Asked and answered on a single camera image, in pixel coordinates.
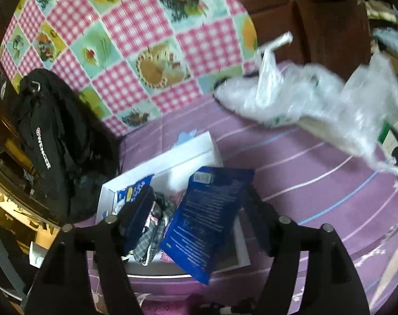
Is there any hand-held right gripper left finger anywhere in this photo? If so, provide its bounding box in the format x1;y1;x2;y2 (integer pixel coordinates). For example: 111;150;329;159
23;185;157;315

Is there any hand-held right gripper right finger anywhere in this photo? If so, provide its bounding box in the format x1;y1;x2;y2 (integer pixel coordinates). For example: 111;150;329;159
246;184;372;315

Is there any blue tissue packet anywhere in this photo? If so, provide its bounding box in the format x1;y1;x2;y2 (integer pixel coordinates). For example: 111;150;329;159
115;175;154;209
160;166;255;285

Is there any white cardboard box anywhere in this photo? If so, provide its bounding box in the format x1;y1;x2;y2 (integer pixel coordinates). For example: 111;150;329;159
95;130;251;278

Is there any pink patterned soft item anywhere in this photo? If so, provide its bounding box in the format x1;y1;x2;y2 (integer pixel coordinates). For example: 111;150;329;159
159;188;189;263

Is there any grey plaid cloth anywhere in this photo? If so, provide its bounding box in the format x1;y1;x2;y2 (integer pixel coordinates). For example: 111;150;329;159
120;193;178;266

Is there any purple striped blanket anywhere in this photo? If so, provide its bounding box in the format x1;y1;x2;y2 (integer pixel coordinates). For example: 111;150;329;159
84;62;398;315

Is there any white paper sheet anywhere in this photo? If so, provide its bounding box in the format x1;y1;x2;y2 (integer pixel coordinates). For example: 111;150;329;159
31;241;49;269

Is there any black backpack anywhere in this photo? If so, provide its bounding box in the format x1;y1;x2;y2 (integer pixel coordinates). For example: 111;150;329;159
10;68;121;224

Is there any clear white plastic bag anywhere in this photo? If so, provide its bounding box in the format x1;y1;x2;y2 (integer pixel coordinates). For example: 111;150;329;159
214;32;398;181

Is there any green and white box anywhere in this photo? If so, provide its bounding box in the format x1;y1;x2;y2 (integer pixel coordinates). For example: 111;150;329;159
379;121;398;158

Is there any pink checkered printed tablecloth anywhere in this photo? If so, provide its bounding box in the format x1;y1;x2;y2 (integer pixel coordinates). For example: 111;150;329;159
0;0;259;137

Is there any dark wooden furniture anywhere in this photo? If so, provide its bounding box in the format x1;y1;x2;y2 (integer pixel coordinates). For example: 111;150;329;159
248;0;373;69

